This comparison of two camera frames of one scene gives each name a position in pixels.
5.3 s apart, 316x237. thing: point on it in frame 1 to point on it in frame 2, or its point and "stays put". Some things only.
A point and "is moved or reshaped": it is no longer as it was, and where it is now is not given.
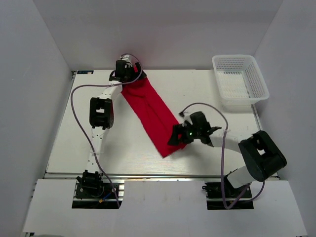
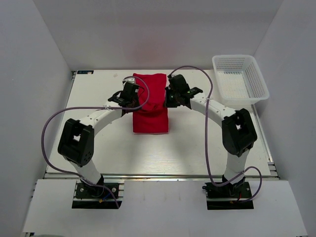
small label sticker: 85,72 stays put
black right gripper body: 190,134 to 172,100
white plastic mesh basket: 240,82 stays put
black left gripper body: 130,74 to 135,101
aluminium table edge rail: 159,176 stays put
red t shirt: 153,114 is moved or reshaped
